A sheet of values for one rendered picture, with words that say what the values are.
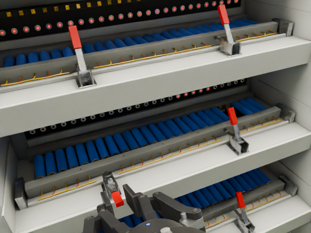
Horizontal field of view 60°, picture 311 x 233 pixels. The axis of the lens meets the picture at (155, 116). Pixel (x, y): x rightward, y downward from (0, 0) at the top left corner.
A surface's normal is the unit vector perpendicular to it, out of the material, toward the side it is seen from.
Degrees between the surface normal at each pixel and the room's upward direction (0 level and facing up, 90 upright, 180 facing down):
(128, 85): 108
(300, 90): 90
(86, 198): 17
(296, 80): 90
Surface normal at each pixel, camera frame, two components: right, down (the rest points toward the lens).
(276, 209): -0.05, -0.85
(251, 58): 0.38, 0.48
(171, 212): -0.89, 0.24
